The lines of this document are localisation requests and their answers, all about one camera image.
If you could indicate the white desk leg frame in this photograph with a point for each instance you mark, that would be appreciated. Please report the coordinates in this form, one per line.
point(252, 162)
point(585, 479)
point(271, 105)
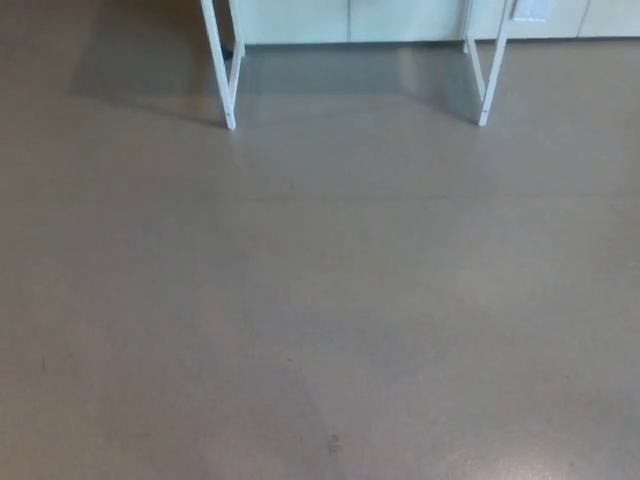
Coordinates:
point(493, 85)
point(220, 75)

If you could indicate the white cabinet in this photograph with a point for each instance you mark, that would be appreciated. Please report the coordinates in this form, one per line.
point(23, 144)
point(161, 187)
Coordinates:
point(400, 20)

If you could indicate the small dark floor object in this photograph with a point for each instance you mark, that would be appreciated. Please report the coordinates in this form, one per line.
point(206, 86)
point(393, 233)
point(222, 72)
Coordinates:
point(227, 51)

